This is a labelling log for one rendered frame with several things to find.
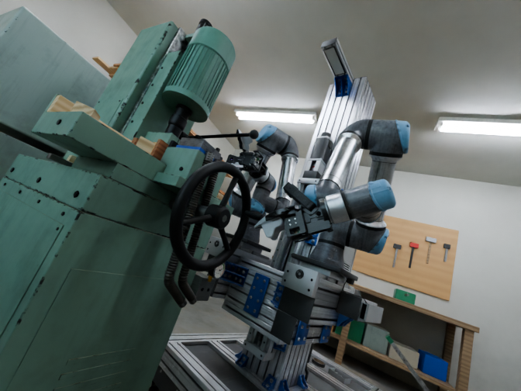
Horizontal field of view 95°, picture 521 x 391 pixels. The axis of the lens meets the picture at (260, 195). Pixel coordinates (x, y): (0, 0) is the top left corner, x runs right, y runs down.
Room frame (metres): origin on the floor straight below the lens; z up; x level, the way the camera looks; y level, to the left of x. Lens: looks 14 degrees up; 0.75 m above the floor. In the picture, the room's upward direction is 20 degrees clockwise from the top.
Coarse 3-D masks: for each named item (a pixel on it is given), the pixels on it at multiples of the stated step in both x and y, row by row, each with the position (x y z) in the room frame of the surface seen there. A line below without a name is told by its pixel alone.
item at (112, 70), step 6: (96, 60) 2.20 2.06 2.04; (102, 60) 2.19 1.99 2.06; (102, 66) 2.27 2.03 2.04; (108, 66) 2.25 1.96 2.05; (114, 66) 2.16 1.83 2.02; (108, 72) 2.36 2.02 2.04; (114, 72) 2.27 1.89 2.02; (192, 132) 3.06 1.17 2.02; (216, 150) 4.25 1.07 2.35; (228, 174) 4.34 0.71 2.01; (222, 192) 4.02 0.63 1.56
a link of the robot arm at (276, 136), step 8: (264, 128) 1.15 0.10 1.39; (272, 128) 1.11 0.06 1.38; (264, 136) 1.12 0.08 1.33; (272, 136) 1.12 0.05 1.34; (280, 136) 1.13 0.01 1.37; (288, 136) 1.16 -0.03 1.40; (264, 144) 1.15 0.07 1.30; (272, 144) 1.14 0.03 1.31; (280, 144) 1.15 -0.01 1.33; (264, 152) 1.17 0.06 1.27; (272, 152) 1.17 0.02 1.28; (280, 152) 1.19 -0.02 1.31; (264, 160) 1.20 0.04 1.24; (248, 176) 1.23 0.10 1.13; (248, 184) 1.25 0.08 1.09; (232, 192) 1.28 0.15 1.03; (240, 192) 1.27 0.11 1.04; (232, 200) 1.27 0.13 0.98; (240, 200) 1.28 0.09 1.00; (240, 208) 1.30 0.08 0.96
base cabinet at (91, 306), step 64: (0, 192) 0.80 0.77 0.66; (0, 256) 0.66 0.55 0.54; (64, 256) 0.55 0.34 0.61; (128, 256) 0.67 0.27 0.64; (0, 320) 0.57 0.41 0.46; (64, 320) 0.61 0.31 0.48; (128, 320) 0.74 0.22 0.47; (0, 384) 0.56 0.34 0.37; (64, 384) 0.66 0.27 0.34; (128, 384) 0.83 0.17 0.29
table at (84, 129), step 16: (48, 112) 0.56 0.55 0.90; (64, 112) 0.51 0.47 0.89; (80, 112) 0.47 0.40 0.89; (48, 128) 0.52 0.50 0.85; (64, 128) 0.48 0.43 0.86; (80, 128) 0.47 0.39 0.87; (96, 128) 0.49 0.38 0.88; (64, 144) 0.58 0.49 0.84; (80, 144) 0.50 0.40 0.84; (96, 144) 0.51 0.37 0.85; (112, 144) 0.53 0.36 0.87; (128, 144) 0.56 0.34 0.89; (112, 160) 0.55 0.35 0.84; (128, 160) 0.57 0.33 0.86; (144, 160) 0.60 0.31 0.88; (144, 176) 0.62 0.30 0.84; (160, 176) 0.63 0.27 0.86; (176, 176) 0.60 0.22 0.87; (176, 192) 0.69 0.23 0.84
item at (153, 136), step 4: (148, 132) 0.83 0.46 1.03; (152, 132) 0.81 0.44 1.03; (156, 132) 0.80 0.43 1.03; (148, 136) 0.82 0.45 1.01; (152, 136) 0.81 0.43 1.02; (156, 136) 0.80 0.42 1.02; (160, 136) 0.78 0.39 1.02; (164, 136) 0.77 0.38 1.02; (168, 136) 0.76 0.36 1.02; (172, 136) 0.76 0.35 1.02; (152, 140) 0.80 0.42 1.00; (156, 140) 0.79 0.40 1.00; (164, 140) 0.77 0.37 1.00; (168, 140) 0.76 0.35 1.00; (176, 140) 0.78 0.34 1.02
